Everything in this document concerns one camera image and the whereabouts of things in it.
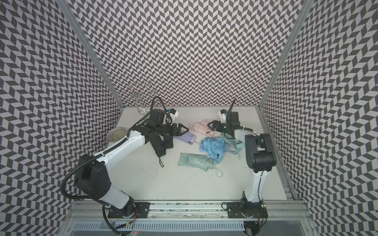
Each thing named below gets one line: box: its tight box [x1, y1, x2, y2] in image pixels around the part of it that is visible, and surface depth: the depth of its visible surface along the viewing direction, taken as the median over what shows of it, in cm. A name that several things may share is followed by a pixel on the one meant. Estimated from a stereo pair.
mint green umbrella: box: [177, 152, 223, 177], surface depth 88 cm
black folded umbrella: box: [148, 134, 174, 168], surface depth 95 cm
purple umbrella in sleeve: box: [173, 132, 196, 145], surface depth 98 cm
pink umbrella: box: [188, 119, 215, 138], surface depth 104 cm
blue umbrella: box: [199, 136, 230, 164], surface depth 91 cm
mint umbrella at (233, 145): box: [223, 134, 245, 160], surface depth 95 cm
